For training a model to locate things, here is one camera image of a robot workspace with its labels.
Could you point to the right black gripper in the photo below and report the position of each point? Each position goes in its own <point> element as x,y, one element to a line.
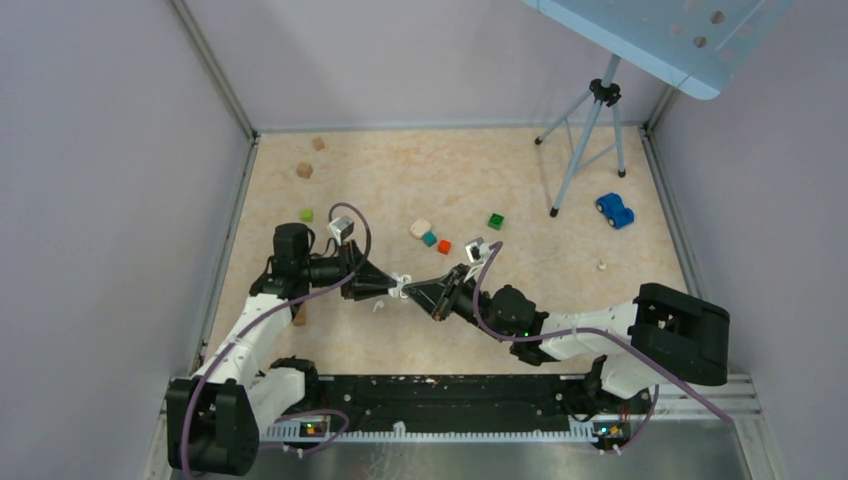
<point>440,295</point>

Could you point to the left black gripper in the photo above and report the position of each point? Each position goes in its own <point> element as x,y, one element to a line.
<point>375,281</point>

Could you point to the white earbud charging case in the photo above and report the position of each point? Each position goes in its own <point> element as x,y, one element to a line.
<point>398,290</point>

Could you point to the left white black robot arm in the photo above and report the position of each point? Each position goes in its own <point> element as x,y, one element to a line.
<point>216,416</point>

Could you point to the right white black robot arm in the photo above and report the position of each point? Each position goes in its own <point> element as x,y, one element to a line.
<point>661,336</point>

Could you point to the orange-red small cube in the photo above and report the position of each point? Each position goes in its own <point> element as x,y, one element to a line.
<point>444,247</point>

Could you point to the teal small cube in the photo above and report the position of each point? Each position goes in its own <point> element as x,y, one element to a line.
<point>429,239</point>

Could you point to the beige rounded block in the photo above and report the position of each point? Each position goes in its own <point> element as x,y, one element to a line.
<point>420,227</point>

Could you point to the wooden arch block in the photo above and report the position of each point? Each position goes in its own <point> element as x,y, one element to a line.
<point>300,319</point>

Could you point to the dark green toy brick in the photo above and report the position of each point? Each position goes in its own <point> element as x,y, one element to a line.
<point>495,221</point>

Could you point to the near wooden cube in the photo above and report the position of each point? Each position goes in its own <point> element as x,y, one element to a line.
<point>304,170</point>

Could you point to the blue toy car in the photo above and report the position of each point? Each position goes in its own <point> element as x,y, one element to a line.
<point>611,205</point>

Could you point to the grey tripod stand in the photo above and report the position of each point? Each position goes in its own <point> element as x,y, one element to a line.
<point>604,93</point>

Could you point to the light blue perforated panel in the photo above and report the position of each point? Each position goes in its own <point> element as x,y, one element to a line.
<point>693,46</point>

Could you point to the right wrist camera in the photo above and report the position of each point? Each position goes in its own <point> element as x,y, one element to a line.
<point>478,252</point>

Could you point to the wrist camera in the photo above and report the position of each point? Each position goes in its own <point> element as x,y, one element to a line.
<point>341,228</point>
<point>478,252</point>

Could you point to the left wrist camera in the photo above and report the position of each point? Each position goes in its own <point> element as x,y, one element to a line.
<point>341,228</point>

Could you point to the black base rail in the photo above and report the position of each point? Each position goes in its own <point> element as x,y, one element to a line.
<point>486,404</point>

